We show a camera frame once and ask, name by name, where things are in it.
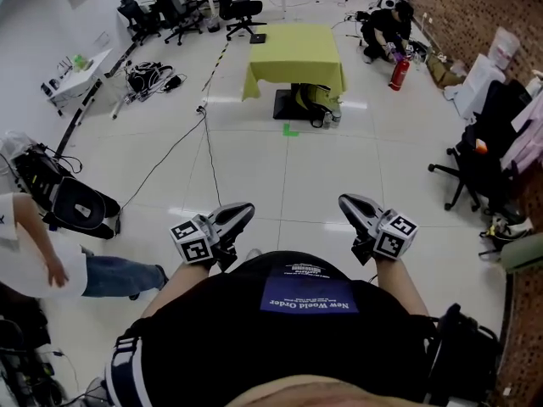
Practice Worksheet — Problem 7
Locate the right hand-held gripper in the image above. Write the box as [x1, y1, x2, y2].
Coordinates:
[338, 192, 419, 267]

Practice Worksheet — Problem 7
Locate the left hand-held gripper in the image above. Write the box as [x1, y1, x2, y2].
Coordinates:
[169, 201, 256, 272]

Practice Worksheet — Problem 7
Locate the person's right forearm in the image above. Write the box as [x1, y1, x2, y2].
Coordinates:
[374, 255, 430, 318]

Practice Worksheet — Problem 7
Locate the person's left forearm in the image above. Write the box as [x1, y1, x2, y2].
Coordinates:
[141, 260, 213, 318]

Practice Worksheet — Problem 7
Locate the black table base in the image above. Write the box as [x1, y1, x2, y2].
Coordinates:
[272, 83, 316, 121]

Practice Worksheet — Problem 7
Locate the person's black shirt torso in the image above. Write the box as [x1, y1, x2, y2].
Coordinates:
[105, 250, 440, 407]

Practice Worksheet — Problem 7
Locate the black office chair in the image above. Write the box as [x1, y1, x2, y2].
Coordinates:
[206, 0, 268, 42]
[427, 78, 534, 225]
[151, 0, 205, 47]
[117, 0, 163, 47]

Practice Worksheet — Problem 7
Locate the yellow-green backpack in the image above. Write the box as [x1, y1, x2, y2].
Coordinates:
[294, 83, 343, 128]

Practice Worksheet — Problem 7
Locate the red fire extinguisher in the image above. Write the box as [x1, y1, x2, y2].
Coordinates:
[387, 54, 412, 92]

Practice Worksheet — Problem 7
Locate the black yellow striped strip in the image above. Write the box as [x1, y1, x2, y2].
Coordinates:
[201, 42, 231, 93]

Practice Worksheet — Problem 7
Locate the black waist pack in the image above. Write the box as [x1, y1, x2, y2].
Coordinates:
[427, 303, 503, 407]

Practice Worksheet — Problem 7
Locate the black equipment case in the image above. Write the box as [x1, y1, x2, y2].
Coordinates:
[11, 142, 122, 241]

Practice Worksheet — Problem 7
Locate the brown cardboard box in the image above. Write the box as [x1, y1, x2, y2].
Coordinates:
[425, 52, 467, 89]

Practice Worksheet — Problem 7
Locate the white board panel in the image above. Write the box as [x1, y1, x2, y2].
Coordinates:
[443, 53, 507, 121]

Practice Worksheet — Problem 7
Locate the pink cloth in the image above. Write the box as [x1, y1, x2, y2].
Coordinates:
[499, 91, 543, 174]

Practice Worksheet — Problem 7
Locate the table with green tablecloth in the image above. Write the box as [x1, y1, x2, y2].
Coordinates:
[241, 23, 348, 102]

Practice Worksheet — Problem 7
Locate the small white desk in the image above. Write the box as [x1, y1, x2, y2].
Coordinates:
[40, 48, 114, 117]

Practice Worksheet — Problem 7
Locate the white plastic bag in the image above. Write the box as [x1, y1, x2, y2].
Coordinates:
[489, 25, 521, 71]

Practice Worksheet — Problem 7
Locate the long black floor cable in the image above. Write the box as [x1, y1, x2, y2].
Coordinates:
[115, 105, 224, 235]

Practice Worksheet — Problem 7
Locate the pile of black cables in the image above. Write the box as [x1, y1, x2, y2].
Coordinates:
[126, 60, 188, 102]

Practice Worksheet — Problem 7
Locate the striped waist strap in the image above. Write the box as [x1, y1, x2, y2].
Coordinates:
[104, 331, 143, 407]

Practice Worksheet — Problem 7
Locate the black equipment with cables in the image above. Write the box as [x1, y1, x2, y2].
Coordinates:
[0, 281, 69, 407]

